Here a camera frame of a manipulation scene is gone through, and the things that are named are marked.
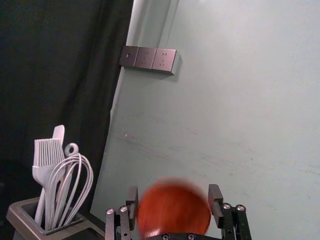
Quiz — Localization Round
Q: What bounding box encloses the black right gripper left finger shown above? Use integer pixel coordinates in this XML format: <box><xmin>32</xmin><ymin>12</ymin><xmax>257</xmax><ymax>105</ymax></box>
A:
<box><xmin>104</xmin><ymin>186</ymin><xmax>139</xmax><ymax>240</ymax></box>

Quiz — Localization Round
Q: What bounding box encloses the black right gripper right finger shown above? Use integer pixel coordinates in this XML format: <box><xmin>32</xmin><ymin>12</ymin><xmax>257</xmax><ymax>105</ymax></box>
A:
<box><xmin>207</xmin><ymin>184</ymin><xmax>253</xmax><ymax>240</ymax></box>

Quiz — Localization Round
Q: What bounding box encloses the round orange wooden bowl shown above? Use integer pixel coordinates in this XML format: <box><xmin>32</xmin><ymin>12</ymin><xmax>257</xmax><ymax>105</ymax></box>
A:
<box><xmin>136</xmin><ymin>176</ymin><xmax>212</xmax><ymax>237</ymax></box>

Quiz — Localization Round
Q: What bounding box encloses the pale grey silicone whisk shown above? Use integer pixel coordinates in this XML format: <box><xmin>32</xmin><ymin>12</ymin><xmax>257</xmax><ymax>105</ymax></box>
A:
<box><xmin>44</xmin><ymin>153</ymin><xmax>95</xmax><ymax>231</ymax></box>

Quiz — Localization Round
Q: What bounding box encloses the grey utensil holder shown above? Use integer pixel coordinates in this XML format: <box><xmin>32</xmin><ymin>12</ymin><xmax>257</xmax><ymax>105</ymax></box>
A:
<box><xmin>6</xmin><ymin>196</ymin><xmax>106</xmax><ymax>240</ymax></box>

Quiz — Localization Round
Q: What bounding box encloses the pale grey silicone brush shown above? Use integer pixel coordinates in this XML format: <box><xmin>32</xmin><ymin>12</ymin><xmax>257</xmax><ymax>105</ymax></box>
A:
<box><xmin>32</xmin><ymin>138</ymin><xmax>66</xmax><ymax>227</ymax></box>

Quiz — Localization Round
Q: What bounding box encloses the black curtain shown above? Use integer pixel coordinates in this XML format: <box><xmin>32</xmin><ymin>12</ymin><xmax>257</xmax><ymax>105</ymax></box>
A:
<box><xmin>0</xmin><ymin>0</ymin><xmax>135</xmax><ymax>226</ymax></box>

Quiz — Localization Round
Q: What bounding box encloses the grey utensil with ring handle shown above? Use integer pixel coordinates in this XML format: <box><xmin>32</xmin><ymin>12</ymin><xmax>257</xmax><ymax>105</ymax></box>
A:
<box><xmin>56</xmin><ymin>142</ymin><xmax>79</xmax><ymax>216</ymax></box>

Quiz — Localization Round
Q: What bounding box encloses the dark wall socket panel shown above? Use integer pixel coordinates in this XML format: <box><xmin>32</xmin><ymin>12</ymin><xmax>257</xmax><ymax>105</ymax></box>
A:
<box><xmin>119</xmin><ymin>45</ymin><xmax>183</xmax><ymax>77</ymax></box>

